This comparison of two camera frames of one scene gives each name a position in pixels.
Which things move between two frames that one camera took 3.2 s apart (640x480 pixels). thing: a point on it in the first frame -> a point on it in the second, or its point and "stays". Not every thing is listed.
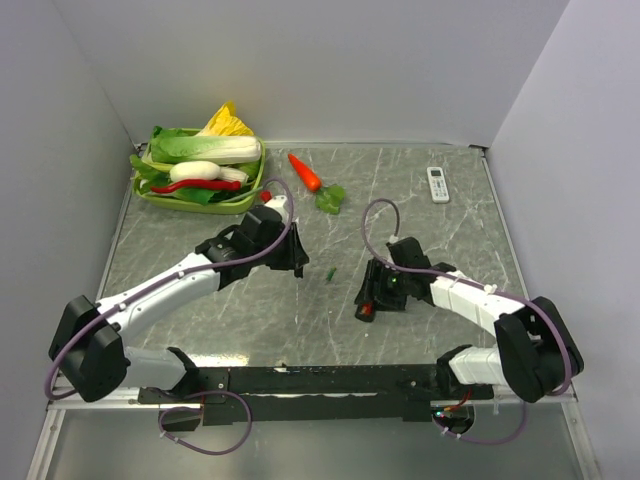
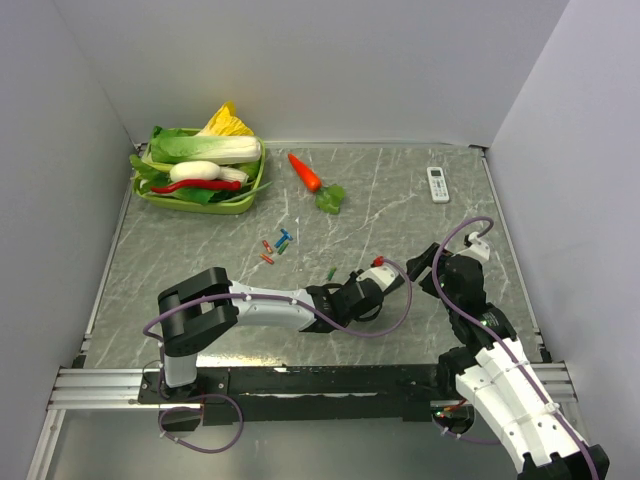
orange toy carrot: (311, 181) stays
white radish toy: (205, 170) stays
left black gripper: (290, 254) -> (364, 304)
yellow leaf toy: (226, 123) stays
